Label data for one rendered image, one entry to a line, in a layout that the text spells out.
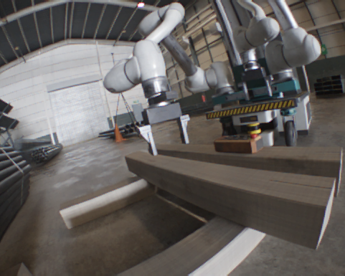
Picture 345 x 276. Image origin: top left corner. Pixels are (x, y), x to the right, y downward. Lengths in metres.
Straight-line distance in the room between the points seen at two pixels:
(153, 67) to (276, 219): 0.53
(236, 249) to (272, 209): 0.13
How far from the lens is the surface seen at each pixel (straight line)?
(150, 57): 0.58
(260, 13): 0.95
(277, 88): 1.15
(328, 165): 0.47
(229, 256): 0.40
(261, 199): 0.34
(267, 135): 1.11
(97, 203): 0.84
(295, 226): 0.34
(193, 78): 1.34
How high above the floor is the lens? 0.38
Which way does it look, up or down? 8 degrees down
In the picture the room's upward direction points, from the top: 14 degrees counter-clockwise
